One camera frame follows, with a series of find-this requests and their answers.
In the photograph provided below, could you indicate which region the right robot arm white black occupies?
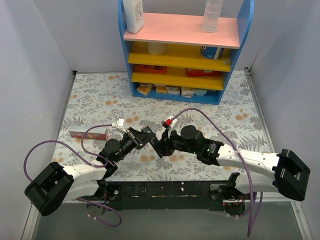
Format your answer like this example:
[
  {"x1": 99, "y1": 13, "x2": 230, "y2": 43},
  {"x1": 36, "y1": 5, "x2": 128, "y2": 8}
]
[{"x1": 150, "y1": 125, "x2": 311, "y2": 201}]

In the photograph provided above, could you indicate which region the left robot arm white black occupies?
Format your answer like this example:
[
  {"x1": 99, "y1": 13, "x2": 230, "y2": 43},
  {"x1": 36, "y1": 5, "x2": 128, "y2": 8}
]
[{"x1": 24, "y1": 127, "x2": 156, "y2": 216}]

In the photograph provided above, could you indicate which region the red snack box on table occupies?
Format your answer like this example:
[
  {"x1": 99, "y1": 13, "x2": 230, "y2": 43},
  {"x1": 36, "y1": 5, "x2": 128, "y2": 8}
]
[{"x1": 68, "y1": 125, "x2": 109, "y2": 141}]

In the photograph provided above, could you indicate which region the yellow tissue pack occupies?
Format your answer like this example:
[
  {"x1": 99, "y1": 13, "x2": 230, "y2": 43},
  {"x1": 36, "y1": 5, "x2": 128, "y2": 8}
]
[{"x1": 136, "y1": 83, "x2": 154, "y2": 96}]

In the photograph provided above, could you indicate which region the floral tablecloth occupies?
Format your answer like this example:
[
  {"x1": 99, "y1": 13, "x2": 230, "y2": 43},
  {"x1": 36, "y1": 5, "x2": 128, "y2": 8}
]
[{"x1": 52, "y1": 71, "x2": 273, "y2": 181}]

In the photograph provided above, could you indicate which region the orange red snack box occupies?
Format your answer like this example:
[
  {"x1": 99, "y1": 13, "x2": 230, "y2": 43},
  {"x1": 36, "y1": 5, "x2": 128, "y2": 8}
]
[{"x1": 134, "y1": 64, "x2": 168, "y2": 74}]

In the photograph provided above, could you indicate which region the red snack box on shelf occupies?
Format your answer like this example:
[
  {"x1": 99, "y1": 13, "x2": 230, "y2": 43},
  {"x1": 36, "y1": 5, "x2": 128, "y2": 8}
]
[{"x1": 185, "y1": 68, "x2": 222, "y2": 77}]

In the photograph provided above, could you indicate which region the blue wooden shelf unit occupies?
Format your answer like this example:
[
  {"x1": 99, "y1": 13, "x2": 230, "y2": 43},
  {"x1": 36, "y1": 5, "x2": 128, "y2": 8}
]
[{"x1": 118, "y1": 0, "x2": 255, "y2": 105}]

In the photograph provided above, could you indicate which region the blue white can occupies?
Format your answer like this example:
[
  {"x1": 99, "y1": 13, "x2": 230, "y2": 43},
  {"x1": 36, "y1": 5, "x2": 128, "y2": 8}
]
[{"x1": 200, "y1": 46, "x2": 224, "y2": 60}]

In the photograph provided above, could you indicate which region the white plastic bottle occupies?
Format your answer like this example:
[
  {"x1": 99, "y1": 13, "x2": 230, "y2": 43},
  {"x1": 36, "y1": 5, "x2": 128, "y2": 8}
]
[{"x1": 122, "y1": 0, "x2": 144, "y2": 34}]

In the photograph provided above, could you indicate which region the clear plastic water bottle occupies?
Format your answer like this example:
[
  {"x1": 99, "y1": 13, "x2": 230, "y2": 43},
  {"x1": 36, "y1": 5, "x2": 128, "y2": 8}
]
[{"x1": 201, "y1": 0, "x2": 224, "y2": 33}]

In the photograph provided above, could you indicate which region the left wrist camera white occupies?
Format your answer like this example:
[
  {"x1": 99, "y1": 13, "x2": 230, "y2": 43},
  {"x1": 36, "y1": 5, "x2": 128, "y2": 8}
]
[{"x1": 111, "y1": 118, "x2": 128, "y2": 135}]

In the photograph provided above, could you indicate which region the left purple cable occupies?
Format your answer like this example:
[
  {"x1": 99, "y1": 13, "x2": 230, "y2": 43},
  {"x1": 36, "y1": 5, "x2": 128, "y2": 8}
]
[{"x1": 23, "y1": 123, "x2": 123, "y2": 228}]

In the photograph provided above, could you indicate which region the purple cable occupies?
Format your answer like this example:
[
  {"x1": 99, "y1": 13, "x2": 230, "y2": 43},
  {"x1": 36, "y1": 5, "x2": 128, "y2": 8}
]
[
  {"x1": 172, "y1": 107, "x2": 264, "y2": 237},
  {"x1": 23, "y1": 123, "x2": 123, "y2": 228}
]

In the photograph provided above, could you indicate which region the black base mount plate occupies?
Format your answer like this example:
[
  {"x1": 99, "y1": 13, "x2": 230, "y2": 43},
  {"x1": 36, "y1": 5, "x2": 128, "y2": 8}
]
[{"x1": 94, "y1": 180, "x2": 241, "y2": 211}]

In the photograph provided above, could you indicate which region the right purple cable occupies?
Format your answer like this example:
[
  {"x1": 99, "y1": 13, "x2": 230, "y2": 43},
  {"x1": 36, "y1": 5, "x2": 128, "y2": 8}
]
[{"x1": 172, "y1": 107, "x2": 264, "y2": 237}]

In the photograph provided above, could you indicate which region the aluminium frame rail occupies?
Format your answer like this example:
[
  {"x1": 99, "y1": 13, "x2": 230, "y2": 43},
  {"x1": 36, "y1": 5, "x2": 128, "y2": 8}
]
[{"x1": 243, "y1": 66, "x2": 313, "y2": 240}]

